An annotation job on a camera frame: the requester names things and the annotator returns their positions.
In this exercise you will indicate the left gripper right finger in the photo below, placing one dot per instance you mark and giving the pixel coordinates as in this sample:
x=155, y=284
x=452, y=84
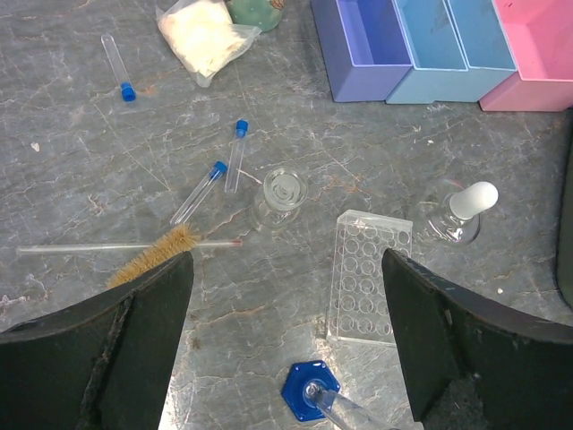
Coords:
x=455, y=344

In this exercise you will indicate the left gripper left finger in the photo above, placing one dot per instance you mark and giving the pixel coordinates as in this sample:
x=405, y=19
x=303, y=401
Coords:
x=104, y=363

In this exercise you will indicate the glass flask with stopper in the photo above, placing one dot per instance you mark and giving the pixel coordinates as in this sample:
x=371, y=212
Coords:
x=447, y=213

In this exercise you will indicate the measuring cylinder blue base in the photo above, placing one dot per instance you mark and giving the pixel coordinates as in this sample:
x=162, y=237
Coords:
x=312, y=392

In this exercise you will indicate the clear test tube rack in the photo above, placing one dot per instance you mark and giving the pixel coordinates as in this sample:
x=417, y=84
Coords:
x=358, y=309

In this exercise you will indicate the glass pipette rod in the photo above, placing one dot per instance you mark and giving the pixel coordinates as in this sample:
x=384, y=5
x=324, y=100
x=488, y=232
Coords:
x=87, y=248

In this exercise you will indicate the test tube blue cap lower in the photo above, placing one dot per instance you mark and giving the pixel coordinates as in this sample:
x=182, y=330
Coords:
x=198, y=194

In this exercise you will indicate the test tube blue cap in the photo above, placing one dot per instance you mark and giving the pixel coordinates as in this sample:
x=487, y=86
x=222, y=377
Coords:
x=236, y=157
x=198, y=194
x=117, y=65

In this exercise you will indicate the test tube blue cap upper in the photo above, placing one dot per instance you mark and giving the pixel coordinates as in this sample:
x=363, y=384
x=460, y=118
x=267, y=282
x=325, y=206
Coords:
x=236, y=157

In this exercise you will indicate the light blue bin left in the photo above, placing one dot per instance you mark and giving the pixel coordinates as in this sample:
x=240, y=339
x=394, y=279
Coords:
x=439, y=71

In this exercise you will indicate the light blue bin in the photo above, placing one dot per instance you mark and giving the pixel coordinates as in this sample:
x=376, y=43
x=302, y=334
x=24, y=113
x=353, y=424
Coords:
x=439, y=71
x=485, y=49

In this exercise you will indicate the light blue bin right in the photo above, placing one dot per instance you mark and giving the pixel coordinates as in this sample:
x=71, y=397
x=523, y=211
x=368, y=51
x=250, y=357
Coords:
x=485, y=49

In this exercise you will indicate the test tube blue cap far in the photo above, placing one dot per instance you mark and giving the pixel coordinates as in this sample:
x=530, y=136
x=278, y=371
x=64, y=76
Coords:
x=117, y=65

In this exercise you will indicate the pink bin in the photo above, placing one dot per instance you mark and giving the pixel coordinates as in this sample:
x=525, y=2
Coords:
x=539, y=34

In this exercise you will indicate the bag of white powder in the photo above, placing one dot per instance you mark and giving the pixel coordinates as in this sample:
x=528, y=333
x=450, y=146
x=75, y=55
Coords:
x=203, y=37

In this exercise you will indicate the purple bin leftmost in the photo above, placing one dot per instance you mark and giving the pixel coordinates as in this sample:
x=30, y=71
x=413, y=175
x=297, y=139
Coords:
x=363, y=47

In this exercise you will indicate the beige cartoon mug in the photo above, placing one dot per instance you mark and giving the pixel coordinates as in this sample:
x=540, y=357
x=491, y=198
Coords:
x=264, y=14

